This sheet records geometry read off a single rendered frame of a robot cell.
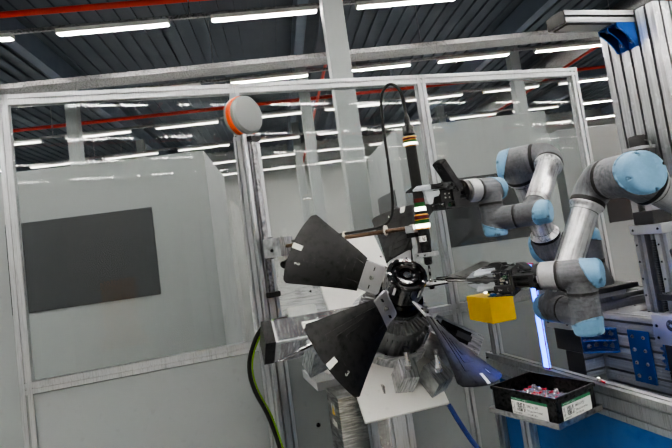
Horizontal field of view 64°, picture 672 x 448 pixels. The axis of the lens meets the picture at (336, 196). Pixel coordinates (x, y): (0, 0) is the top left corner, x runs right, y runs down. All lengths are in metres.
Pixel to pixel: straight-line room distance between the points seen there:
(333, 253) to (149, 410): 1.01
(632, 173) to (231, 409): 1.62
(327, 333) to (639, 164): 0.91
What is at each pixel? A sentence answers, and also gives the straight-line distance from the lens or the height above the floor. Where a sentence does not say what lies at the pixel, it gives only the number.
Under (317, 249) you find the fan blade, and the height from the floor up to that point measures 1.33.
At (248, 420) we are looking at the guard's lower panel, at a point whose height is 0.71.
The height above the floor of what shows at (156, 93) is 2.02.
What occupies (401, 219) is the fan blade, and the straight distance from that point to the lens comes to 1.80.
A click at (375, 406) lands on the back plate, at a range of 1.65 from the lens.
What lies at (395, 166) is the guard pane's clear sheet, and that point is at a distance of 2.42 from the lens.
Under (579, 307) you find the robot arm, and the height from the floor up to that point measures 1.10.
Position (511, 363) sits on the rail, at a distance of 2.03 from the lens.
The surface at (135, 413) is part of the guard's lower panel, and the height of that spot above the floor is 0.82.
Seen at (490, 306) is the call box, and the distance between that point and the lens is 2.01.
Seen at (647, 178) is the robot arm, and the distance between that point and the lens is 1.60.
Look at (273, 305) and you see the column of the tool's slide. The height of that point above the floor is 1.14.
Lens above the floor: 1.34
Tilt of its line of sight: 5 degrees up
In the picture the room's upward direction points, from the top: 8 degrees counter-clockwise
